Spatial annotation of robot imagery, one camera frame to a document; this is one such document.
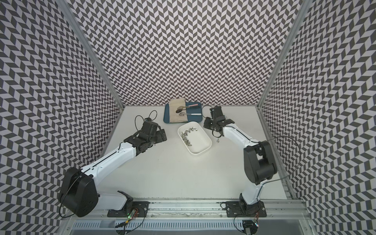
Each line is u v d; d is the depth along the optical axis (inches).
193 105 43.0
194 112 44.8
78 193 15.8
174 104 46.7
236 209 28.5
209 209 29.3
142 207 29.0
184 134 40.0
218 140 38.9
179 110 45.5
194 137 39.1
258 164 18.5
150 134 25.8
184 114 44.2
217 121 27.1
